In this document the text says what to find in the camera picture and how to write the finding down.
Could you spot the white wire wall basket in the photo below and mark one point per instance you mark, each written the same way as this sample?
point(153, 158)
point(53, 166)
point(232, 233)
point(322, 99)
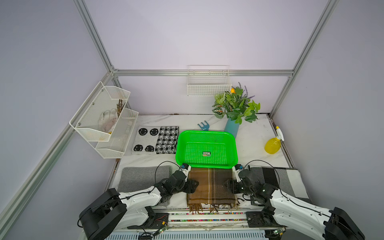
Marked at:
point(208, 80)

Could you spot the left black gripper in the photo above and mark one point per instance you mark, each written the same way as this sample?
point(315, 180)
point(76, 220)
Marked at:
point(190, 185)

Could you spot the white mesh two-tier shelf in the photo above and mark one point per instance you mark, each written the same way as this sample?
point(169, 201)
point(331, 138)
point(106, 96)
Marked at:
point(85, 121)

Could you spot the brown plaid scarf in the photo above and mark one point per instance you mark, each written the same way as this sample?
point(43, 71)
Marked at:
point(211, 192)

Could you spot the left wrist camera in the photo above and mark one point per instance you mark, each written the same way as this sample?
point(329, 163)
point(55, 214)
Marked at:
point(185, 169)

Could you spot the yellow spray bottle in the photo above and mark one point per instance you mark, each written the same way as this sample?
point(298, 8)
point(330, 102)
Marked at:
point(274, 145)

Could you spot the houndstooth folded scarf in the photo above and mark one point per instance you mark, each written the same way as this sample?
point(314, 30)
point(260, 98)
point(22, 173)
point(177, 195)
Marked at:
point(167, 140)

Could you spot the artificial plant teal vase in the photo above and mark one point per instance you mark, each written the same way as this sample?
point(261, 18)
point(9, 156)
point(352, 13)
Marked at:
point(237, 106)

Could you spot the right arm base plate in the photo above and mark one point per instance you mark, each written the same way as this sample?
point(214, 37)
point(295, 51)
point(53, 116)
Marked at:
point(261, 220)

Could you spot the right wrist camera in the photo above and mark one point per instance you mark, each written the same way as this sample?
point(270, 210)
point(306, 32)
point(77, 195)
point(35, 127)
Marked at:
point(237, 169)

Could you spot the white scarf black circles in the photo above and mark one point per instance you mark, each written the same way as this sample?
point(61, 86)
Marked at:
point(146, 140)

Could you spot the aluminium front rail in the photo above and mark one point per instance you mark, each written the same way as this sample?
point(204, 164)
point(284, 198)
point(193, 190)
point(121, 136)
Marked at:
point(207, 220)

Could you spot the green plastic basket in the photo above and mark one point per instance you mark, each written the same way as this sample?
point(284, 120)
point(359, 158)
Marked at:
point(207, 149)

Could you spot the clear glove in shelf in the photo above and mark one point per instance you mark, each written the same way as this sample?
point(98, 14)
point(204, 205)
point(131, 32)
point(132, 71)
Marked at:
point(107, 121)

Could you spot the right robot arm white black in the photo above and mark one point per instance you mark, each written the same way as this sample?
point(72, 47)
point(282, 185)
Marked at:
point(282, 209)

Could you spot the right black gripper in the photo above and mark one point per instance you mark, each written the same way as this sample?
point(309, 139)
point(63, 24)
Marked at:
point(233, 182)

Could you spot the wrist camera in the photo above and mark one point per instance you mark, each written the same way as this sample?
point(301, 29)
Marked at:
point(185, 169)
point(237, 169)

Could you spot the dried twigs in shelf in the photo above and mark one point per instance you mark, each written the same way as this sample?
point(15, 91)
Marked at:
point(120, 107)

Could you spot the grey scarf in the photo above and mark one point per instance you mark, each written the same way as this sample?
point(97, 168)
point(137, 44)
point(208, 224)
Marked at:
point(138, 178)

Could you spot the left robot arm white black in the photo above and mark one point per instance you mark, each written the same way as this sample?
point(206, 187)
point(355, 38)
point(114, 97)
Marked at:
point(153, 196)

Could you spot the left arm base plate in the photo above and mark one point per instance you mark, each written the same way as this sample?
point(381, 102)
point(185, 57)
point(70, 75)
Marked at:
point(156, 220)

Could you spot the blue hand rake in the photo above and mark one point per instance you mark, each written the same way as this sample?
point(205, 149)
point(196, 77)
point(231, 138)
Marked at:
point(204, 126)

